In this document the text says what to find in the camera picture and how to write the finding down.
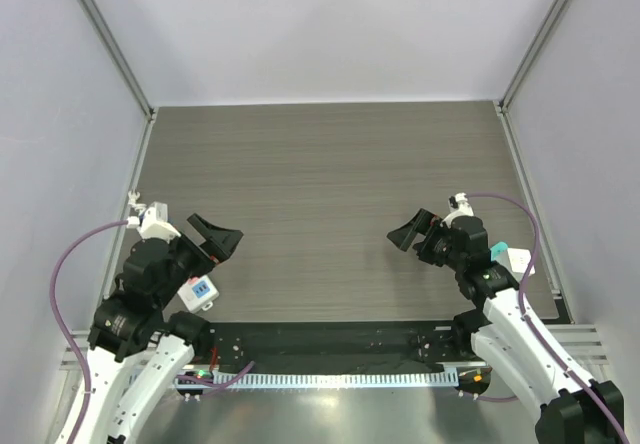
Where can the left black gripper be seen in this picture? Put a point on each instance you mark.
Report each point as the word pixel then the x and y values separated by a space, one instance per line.
pixel 220 242

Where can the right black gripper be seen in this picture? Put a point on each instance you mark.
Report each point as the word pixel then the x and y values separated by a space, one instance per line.
pixel 425 242

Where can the white multicolour power strip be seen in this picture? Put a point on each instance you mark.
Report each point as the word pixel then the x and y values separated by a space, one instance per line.
pixel 198 294

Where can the teal triangular socket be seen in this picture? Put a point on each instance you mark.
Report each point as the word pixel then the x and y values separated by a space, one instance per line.
pixel 499 252

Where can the white cube plug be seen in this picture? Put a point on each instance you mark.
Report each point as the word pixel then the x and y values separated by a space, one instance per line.
pixel 517 262

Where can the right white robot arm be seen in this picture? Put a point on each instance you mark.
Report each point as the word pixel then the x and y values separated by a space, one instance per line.
pixel 567 404

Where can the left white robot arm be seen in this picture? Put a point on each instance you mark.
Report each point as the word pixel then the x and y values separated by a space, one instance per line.
pixel 134 352

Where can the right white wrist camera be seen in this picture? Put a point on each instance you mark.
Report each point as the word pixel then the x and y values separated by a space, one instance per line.
pixel 459 206

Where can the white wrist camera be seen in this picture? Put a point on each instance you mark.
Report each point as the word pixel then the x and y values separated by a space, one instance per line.
pixel 459 206
pixel 150 221

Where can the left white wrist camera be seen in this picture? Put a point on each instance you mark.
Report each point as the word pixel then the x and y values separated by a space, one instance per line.
pixel 150 221

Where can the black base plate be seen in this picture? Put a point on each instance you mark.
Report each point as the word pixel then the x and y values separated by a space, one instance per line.
pixel 334 348

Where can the white slotted cable duct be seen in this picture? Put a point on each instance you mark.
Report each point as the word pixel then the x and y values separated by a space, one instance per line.
pixel 255 381

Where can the aluminium frame rail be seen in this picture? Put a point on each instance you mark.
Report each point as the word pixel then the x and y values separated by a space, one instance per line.
pixel 581 341

